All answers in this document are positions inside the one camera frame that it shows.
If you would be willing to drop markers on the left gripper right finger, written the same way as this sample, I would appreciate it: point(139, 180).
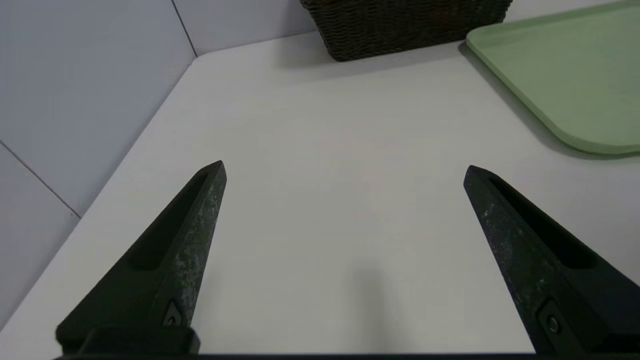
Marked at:
point(540, 260)

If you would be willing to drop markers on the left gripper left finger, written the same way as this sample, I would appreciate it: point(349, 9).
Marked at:
point(165, 260)

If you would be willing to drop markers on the dark brown wicker basket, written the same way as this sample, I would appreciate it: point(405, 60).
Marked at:
point(405, 27)

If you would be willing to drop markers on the light green plastic tray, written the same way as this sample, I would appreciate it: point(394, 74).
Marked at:
point(575, 75)

